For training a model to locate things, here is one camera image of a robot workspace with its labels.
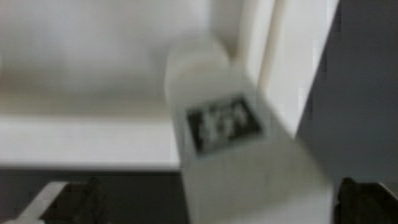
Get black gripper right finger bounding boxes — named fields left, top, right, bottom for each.
left=333, top=178, right=398, bottom=224

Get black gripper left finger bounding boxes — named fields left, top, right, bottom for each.
left=39, top=178, right=110, bottom=224

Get white leg with tag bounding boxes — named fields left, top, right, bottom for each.
left=165, top=38, right=333, bottom=224

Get white square tabletop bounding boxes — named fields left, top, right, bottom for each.
left=0, top=0, right=341, bottom=170

